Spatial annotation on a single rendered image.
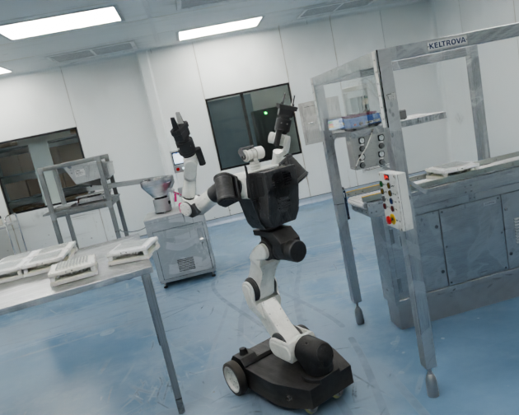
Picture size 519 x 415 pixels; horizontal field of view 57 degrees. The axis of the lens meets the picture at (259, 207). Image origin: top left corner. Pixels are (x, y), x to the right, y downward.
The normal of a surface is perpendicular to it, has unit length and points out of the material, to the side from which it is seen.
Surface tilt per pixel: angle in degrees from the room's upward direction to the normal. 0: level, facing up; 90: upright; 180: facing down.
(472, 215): 90
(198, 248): 91
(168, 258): 89
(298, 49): 90
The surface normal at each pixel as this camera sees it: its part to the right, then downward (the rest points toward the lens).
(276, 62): 0.15, 0.15
